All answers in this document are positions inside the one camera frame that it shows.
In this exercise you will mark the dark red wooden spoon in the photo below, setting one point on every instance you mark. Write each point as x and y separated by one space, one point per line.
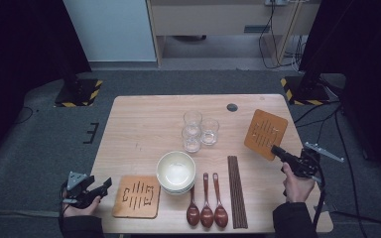
207 216
221 216
193 214

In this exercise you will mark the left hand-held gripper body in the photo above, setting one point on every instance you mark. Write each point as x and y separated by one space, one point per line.
79 195

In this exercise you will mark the row of brown chopsticks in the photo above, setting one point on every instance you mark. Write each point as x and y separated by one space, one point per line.
237 191

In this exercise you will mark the cream ceramic bowl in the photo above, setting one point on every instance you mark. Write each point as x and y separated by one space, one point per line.
178 193
191 187
175 170

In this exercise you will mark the person's right hand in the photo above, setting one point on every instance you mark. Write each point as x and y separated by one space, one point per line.
297 190

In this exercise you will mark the person's left hand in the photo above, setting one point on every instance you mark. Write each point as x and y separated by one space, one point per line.
86 211

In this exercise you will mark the white cabinet panel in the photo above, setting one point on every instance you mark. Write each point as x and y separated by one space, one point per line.
112 29

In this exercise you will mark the black striped stand base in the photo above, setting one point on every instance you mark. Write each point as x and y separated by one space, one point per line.
306 92
77 94

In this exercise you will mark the grey tape strip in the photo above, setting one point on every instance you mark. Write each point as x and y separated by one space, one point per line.
324 208

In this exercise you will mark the carved wooden trivet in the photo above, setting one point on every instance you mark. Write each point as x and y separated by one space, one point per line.
135 185
261 132

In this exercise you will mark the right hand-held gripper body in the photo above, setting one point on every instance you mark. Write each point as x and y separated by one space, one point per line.
306 165

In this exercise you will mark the black curtain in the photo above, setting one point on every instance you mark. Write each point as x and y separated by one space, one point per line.
20 49
367 49

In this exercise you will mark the clear drinking glass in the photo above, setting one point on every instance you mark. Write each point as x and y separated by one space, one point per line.
191 142
192 119
209 132

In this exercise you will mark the white power strip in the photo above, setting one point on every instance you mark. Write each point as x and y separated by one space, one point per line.
276 2

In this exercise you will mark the black floor tape mark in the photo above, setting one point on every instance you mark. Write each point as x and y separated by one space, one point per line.
94 132

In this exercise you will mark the beige wooden desk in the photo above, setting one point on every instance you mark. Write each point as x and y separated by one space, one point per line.
211 20

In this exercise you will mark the dark round table grommet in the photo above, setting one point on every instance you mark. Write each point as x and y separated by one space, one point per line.
232 107

